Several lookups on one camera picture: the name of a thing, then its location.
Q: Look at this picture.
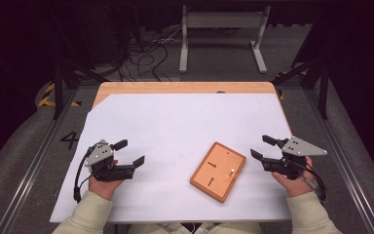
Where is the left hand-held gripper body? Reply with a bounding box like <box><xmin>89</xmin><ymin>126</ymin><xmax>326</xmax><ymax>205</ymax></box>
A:
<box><xmin>84</xmin><ymin>138</ymin><xmax>134</xmax><ymax>183</ymax></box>

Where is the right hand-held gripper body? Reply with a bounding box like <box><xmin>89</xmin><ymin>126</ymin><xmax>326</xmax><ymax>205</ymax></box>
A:
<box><xmin>260</xmin><ymin>136</ymin><xmax>328</xmax><ymax>180</ymax></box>

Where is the wooden picture frame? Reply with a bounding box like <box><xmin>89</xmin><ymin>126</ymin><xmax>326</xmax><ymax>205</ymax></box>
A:
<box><xmin>189</xmin><ymin>141</ymin><xmax>247</xmax><ymax>204</ymax></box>

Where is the person's left hand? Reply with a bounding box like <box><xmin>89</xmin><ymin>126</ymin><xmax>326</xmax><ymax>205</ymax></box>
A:
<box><xmin>88</xmin><ymin>175</ymin><xmax>125</xmax><ymax>201</ymax></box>

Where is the person's right hand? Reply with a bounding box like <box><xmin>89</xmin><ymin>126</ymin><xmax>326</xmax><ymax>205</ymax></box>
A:
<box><xmin>271</xmin><ymin>156</ymin><xmax>316</xmax><ymax>198</ymax></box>

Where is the white table sheet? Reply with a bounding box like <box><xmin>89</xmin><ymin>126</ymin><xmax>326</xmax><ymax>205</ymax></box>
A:
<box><xmin>49</xmin><ymin>93</ymin><xmax>294</xmax><ymax>224</ymax></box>

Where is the black metal stand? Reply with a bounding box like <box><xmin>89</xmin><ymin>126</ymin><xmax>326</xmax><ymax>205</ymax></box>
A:
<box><xmin>51</xmin><ymin>58</ymin><xmax>109</xmax><ymax>121</ymax></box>
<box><xmin>271</xmin><ymin>58</ymin><xmax>331</xmax><ymax>121</ymax></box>

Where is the yellow black hazard tape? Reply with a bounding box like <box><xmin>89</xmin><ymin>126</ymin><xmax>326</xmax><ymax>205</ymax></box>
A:
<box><xmin>37</xmin><ymin>82</ymin><xmax>82</xmax><ymax>108</ymax></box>

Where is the white metal stand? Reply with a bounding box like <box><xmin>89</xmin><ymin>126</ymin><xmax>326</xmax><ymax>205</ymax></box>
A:
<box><xmin>178</xmin><ymin>4</ymin><xmax>272</xmax><ymax>74</ymax></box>

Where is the left hand-held gripper cable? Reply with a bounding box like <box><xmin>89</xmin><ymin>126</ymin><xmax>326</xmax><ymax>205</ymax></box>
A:
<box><xmin>73</xmin><ymin>147</ymin><xmax>95</xmax><ymax>204</ymax></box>

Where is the hand-held gripper cable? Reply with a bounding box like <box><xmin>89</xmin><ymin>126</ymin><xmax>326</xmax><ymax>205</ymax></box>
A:
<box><xmin>300</xmin><ymin>160</ymin><xmax>327</xmax><ymax>203</ymax></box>
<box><xmin>73</xmin><ymin>147</ymin><xmax>95</xmax><ymax>204</ymax></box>

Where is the right hand-held gripper cable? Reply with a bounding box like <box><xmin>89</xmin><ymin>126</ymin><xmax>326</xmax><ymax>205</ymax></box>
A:
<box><xmin>300</xmin><ymin>160</ymin><xmax>327</xmax><ymax>203</ymax></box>

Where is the aluminium floor rail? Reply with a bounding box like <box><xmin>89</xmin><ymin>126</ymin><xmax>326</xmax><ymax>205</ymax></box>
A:
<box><xmin>304</xmin><ymin>88</ymin><xmax>374</xmax><ymax>234</ymax></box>
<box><xmin>0</xmin><ymin>88</ymin><xmax>79</xmax><ymax>234</ymax></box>

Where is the tangle of black floor cables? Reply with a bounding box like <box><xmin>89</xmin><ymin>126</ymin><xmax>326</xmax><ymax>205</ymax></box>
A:
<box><xmin>120</xmin><ymin>27</ymin><xmax>183</xmax><ymax>82</ymax></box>

